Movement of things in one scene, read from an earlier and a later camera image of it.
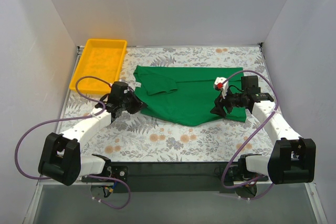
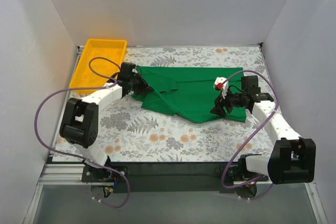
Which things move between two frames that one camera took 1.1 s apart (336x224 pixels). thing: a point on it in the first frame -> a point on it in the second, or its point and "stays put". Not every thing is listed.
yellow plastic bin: (101, 58) stays put
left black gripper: (132, 103) -> (140, 85)
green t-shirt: (186, 95) stays put
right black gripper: (223, 102) stays put
